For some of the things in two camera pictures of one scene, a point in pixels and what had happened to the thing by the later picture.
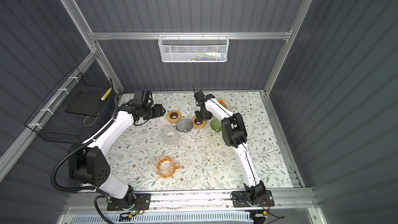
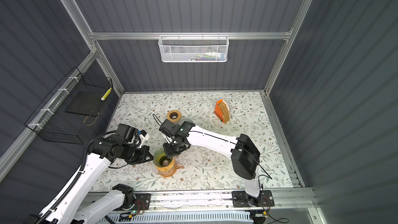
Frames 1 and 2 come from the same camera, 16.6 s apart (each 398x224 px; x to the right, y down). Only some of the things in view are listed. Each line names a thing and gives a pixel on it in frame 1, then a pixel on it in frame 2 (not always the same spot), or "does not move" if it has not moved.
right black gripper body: [201, 115] to [172, 149]
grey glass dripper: [184, 125] does not move
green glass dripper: [215, 124] to [160, 159]
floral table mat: [180, 152] does not move
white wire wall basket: [193, 49] does not move
